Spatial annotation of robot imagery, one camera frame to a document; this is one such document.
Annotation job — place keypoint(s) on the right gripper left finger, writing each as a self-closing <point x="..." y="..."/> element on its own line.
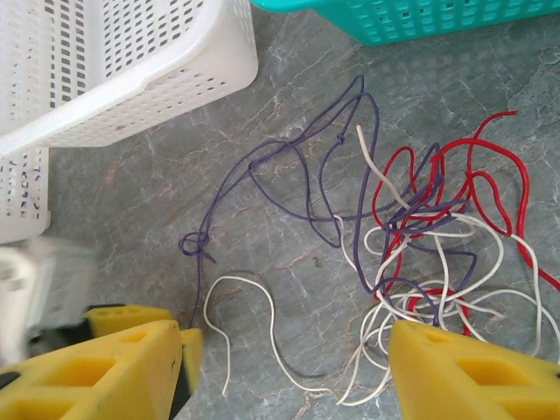
<point x="87" y="385"/>

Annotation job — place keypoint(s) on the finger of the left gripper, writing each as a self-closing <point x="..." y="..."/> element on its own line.
<point x="194" y="350"/>
<point x="127" y="314"/>

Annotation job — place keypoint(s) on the teal plastic basket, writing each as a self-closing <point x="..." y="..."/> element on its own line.
<point x="437" y="22"/>

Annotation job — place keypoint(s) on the white plastic basket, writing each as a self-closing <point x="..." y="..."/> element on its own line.
<point x="175" y="87"/>
<point x="22" y="197"/>

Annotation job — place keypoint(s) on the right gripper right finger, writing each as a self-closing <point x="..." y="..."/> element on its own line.
<point x="472" y="385"/>

